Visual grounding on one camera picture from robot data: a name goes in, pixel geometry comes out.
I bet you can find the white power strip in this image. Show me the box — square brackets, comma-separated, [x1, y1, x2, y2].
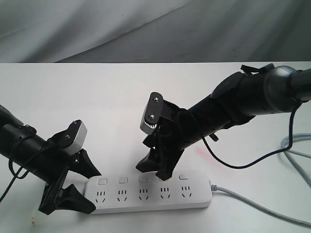
[84, 170, 212, 214]

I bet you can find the black left camera cable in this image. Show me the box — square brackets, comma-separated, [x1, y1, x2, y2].
[0, 138, 49, 202]

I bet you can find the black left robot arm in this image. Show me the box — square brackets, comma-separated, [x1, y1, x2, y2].
[0, 106, 100, 215]

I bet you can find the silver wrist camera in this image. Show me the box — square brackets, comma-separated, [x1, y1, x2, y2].
[140, 92, 175, 135]
[59, 119, 87, 155]

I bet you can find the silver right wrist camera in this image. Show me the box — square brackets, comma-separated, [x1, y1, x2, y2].
[140, 92, 175, 135]

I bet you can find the black camera cable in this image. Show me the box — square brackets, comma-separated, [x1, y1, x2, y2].
[0, 138, 49, 202]
[201, 101, 304, 168]

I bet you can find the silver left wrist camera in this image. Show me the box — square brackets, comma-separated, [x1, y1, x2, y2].
[59, 119, 87, 155]

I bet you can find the black right camera cable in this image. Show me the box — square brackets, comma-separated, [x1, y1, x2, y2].
[201, 101, 304, 168]

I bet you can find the grey power cable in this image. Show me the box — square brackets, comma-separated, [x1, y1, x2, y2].
[208, 132, 311, 230]

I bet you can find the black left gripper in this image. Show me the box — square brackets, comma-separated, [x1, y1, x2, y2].
[32, 132, 101, 215]

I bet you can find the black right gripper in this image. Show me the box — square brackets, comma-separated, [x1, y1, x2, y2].
[136, 104, 204, 181]

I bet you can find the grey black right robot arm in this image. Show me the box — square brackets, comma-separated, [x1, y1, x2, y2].
[136, 64, 311, 181]

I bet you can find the white backdrop cloth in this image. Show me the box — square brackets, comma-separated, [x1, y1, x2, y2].
[0, 0, 311, 63]

